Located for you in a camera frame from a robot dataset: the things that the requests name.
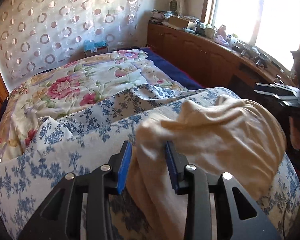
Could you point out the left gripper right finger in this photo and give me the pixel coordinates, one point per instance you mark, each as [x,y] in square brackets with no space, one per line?
[218,207]

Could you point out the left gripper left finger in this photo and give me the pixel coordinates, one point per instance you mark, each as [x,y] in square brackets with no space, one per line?
[59,215]

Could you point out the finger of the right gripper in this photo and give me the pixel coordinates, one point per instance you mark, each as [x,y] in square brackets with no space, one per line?
[276,89]
[291,101]

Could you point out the beige printed t-shirt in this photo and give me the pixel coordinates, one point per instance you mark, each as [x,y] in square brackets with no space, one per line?
[234,135]

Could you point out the person's right hand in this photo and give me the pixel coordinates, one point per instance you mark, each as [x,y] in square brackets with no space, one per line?
[295,132]

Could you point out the blue floral white bedsheet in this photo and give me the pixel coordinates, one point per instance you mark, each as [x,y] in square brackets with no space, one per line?
[83,141]

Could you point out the wooden cabinet row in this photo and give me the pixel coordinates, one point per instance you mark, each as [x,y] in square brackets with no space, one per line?
[207,62]

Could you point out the dark blue blanket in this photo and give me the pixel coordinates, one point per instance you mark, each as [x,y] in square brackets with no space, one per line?
[173,72]

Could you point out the pink floral quilt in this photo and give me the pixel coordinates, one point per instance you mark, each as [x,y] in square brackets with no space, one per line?
[72,88]

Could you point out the cardboard box on cabinet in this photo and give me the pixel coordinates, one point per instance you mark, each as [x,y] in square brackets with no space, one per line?
[183,21]

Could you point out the blue tissue box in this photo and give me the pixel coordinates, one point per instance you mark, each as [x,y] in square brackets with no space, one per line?
[92,48]

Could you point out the circle patterned sheer curtain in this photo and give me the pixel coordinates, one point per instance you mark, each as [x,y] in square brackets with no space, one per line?
[39,35]

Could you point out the window with wooden frame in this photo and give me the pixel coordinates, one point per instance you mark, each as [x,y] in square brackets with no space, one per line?
[271,26]

